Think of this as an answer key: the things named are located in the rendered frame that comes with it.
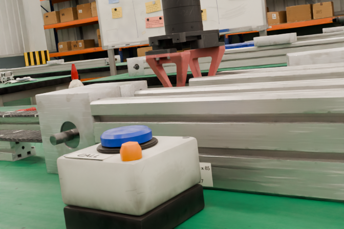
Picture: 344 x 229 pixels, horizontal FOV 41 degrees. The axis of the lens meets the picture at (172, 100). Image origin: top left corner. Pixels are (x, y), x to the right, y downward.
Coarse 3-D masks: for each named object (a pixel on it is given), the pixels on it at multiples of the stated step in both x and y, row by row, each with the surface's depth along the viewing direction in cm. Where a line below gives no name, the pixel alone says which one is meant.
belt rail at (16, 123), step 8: (0, 120) 98; (8, 120) 96; (16, 120) 94; (24, 120) 93; (32, 120) 91; (0, 128) 98; (8, 128) 96; (16, 128) 95; (24, 128) 93; (32, 128) 92
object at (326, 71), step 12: (228, 72) 69; (240, 72) 68; (252, 72) 67; (264, 72) 66; (276, 72) 58; (288, 72) 56; (300, 72) 55; (312, 72) 54; (324, 72) 53; (336, 72) 52; (192, 84) 64; (204, 84) 63; (216, 84) 62
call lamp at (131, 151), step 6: (126, 144) 31; (132, 144) 31; (138, 144) 32; (120, 150) 32; (126, 150) 31; (132, 150) 31; (138, 150) 31; (120, 156) 32; (126, 156) 31; (132, 156) 31; (138, 156) 31
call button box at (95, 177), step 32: (64, 160) 35; (96, 160) 33; (160, 160) 33; (192, 160) 36; (64, 192) 35; (96, 192) 33; (128, 192) 31; (160, 192) 33; (192, 192) 36; (96, 224) 34; (128, 224) 32; (160, 224) 33
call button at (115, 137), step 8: (120, 128) 36; (128, 128) 36; (136, 128) 36; (144, 128) 35; (104, 136) 35; (112, 136) 34; (120, 136) 34; (128, 136) 34; (136, 136) 34; (144, 136) 35; (152, 136) 36; (104, 144) 35; (112, 144) 34; (120, 144) 34
